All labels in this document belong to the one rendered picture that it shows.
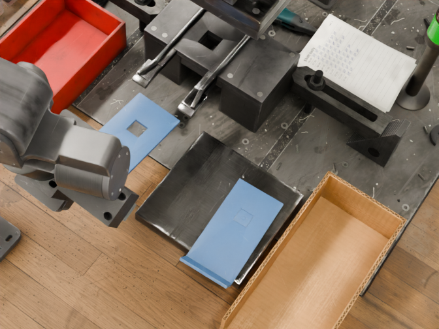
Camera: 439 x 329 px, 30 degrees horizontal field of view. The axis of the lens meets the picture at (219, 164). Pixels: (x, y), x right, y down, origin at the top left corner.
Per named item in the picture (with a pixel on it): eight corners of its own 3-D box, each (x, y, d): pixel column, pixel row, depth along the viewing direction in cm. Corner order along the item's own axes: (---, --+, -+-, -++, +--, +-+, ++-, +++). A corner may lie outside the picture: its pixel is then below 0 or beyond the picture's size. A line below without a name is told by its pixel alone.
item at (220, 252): (178, 267, 106) (179, 259, 103) (239, 179, 113) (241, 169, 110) (224, 296, 105) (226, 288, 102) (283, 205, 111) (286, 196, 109)
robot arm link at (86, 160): (139, 149, 87) (122, 83, 76) (110, 219, 83) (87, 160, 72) (40, 124, 89) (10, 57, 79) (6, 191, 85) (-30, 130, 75)
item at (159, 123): (61, 166, 103) (61, 153, 101) (139, 94, 111) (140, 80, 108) (104, 198, 102) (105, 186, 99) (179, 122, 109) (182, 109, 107)
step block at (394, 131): (345, 144, 119) (359, 112, 111) (355, 130, 120) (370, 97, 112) (383, 168, 117) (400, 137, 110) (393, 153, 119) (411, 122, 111)
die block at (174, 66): (144, 63, 123) (144, 33, 116) (183, 21, 127) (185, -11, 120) (255, 134, 119) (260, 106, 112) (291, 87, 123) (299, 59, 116)
